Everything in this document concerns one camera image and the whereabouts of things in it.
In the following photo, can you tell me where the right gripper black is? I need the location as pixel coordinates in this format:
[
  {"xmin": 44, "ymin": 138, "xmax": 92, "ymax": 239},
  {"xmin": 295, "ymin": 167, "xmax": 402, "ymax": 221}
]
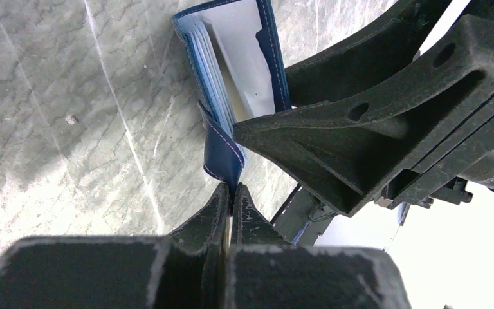
[{"xmin": 234, "ymin": 15, "xmax": 494, "ymax": 216}]

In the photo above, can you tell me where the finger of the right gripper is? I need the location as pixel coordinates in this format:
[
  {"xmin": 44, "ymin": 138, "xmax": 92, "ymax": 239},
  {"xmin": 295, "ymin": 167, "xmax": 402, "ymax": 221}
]
[{"xmin": 285, "ymin": 0, "xmax": 450, "ymax": 107}]

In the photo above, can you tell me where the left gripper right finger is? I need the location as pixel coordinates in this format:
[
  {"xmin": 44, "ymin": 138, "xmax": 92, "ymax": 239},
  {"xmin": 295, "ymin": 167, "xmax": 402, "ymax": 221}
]
[{"xmin": 228, "ymin": 183, "xmax": 412, "ymax": 308}]

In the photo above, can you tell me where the blue leather card holder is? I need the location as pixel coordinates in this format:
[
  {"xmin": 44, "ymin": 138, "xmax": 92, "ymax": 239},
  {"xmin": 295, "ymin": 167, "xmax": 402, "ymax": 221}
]
[{"xmin": 172, "ymin": 0, "xmax": 408, "ymax": 251}]

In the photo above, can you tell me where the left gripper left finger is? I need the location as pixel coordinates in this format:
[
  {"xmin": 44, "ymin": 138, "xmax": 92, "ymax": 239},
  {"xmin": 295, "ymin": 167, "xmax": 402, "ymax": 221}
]
[{"xmin": 0, "ymin": 183, "xmax": 229, "ymax": 308}]

